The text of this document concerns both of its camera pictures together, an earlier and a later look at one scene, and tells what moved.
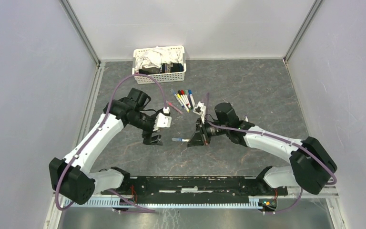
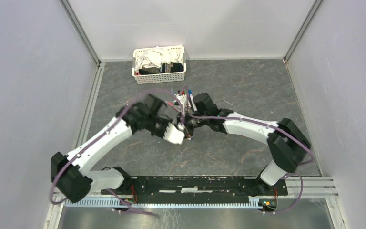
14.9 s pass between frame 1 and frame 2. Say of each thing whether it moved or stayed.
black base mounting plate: stayed
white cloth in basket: stayed
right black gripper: moved
